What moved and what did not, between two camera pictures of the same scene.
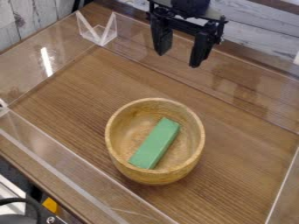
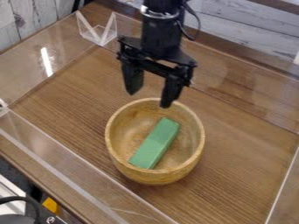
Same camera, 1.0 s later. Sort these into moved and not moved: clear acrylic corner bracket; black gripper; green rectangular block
Moved: black gripper
Not moved: green rectangular block; clear acrylic corner bracket
